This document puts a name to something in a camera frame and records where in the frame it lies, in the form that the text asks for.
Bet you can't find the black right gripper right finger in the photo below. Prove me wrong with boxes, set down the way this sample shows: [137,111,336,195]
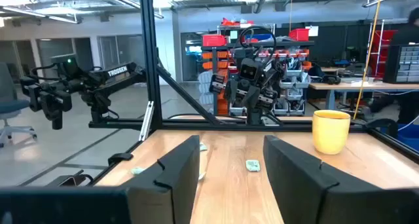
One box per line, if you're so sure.
[263,134,377,224]

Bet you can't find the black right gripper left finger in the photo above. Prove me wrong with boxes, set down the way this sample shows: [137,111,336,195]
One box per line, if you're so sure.
[126,134,201,224]

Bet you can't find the blue grey office chair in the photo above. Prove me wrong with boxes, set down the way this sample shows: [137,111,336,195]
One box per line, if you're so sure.
[0,62,39,149]

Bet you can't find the blue plastic bin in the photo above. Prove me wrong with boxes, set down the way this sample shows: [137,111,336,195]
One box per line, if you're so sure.
[396,122,419,152]

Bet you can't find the black headphones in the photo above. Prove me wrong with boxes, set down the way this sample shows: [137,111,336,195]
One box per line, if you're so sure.
[322,73,342,86]

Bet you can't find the shelf rack with orange bins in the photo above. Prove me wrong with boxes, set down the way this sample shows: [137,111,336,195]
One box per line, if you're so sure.
[199,19,316,117]

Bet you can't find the red plastic bin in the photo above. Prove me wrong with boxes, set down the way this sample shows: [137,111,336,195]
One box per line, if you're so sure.
[202,33,227,47]
[287,28,310,42]

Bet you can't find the red metal rack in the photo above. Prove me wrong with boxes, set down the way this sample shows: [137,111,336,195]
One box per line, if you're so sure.
[369,20,399,79]

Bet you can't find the black aluminium table frame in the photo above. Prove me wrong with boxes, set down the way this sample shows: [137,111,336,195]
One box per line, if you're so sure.
[88,0,419,185]

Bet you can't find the black small-parts drawer cabinet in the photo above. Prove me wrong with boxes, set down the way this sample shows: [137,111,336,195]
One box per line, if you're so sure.
[382,43,419,84]

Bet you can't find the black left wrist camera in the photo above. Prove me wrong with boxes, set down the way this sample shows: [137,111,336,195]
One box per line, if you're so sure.
[238,58,263,81]

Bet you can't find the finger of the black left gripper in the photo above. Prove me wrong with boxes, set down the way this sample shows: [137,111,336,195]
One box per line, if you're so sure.
[242,85,263,111]
[225,78,240,105]

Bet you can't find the wooden work table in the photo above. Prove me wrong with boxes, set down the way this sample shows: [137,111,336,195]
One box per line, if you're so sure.
[308,81,419,111]

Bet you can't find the yellow cup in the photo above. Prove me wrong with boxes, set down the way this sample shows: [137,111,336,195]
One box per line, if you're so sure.
[311,109,352,155]

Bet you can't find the yellow cable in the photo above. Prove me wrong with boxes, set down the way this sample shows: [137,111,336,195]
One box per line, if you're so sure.
[352,0,383,121]

